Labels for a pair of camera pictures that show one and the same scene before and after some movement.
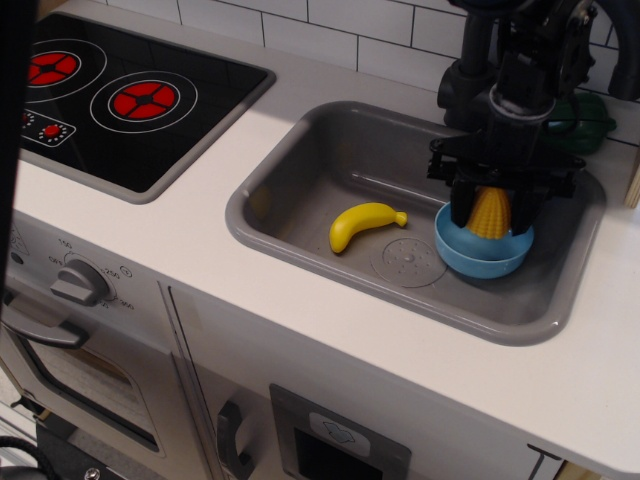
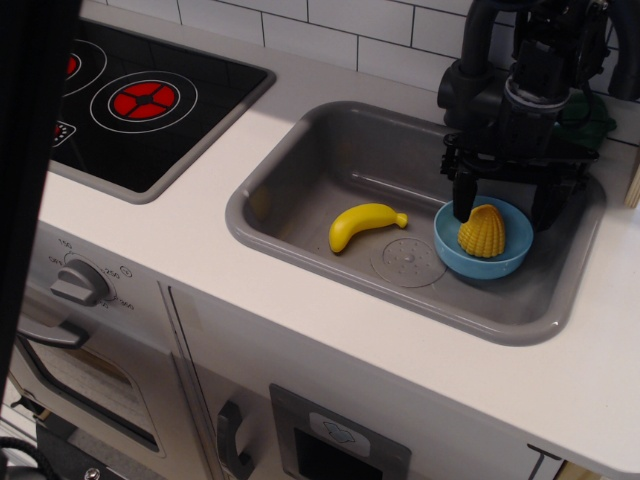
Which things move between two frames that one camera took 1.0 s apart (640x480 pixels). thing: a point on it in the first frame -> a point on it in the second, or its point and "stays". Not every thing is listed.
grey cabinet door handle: x=239 y=467 stays
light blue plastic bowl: x=471 y=255 stays
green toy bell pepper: x=579 y=123 stays
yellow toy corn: x=490 y=216 -> x=483 y=234
